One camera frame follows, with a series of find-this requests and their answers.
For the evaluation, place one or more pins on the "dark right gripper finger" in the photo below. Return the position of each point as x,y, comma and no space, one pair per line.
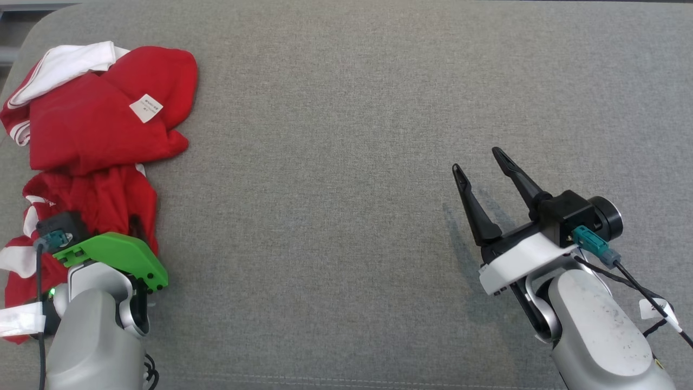
522,184
476,222

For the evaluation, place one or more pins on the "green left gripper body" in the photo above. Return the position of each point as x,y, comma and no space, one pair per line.
124,254

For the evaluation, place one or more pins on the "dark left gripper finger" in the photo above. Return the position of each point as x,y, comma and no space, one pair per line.
137,227

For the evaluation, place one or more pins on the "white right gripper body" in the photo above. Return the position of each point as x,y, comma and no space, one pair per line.
520,260

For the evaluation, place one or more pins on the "red shorts with white stripes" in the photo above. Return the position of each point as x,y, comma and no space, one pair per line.
108,200

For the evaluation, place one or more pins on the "red Bulls 23 jersey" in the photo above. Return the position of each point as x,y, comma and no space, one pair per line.
81,130

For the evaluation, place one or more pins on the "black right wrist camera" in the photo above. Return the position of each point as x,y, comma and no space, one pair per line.
568,214

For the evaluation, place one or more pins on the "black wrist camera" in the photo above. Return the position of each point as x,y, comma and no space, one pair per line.
62,222
568,214

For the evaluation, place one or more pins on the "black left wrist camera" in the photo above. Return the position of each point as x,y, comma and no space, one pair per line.
62,222

